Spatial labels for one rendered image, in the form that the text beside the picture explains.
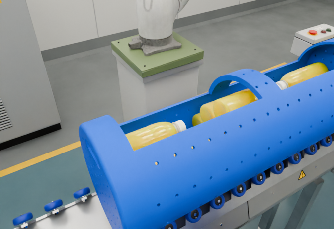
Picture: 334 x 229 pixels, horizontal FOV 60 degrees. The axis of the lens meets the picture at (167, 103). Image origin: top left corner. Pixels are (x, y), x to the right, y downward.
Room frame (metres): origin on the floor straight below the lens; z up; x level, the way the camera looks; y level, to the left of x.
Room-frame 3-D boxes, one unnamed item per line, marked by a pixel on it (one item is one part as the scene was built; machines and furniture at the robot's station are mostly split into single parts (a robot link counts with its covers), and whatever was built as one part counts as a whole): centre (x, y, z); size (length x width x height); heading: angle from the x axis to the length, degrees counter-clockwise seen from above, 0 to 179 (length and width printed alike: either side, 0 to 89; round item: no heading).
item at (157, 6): (1.25, 0.05, 1.21); 0.18 x 0.16 x 0.22; 159
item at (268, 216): (0.91, -0.57, 0.31); 0.06 x 0.06 x 0.63; 30
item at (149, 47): (1.23, 0.07, 1.07); 0.22 x 0.18 x 0.06; 116
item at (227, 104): (0.63, -0.22, 1.16); 0.19 x 0.07 x 0.07; 120
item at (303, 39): (1.24, -0.69, 1.05); 0.20 x 0.10 x 0.10; 120
